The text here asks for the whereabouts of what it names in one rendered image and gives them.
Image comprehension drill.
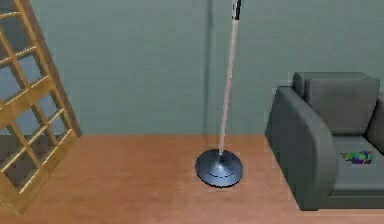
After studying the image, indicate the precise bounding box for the floor lamp with round base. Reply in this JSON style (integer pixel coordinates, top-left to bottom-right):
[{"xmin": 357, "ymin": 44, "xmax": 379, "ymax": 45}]
[{"xmin": 194, "ymin": 0, "xmax": 245, "ymax": 189}]

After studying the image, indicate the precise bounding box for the grey sofa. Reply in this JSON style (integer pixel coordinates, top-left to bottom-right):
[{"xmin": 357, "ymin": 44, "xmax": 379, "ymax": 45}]
[{"xmin": 264, "ymin": 71, "xmax": 384, "ymax": 212}]

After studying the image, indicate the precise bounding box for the wooden lattice shelf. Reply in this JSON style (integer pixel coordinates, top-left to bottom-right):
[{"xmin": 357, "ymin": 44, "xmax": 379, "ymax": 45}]
[{"xmin": 0, "ymin": 0, "xmax": 83, "ymax": 216}]

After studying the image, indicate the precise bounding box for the multicoloured card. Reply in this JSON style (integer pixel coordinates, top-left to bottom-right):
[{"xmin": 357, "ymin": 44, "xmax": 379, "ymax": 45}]
[{"xmin": 340, "ymin": 150, "xmax": 374, "ymax": 165}]

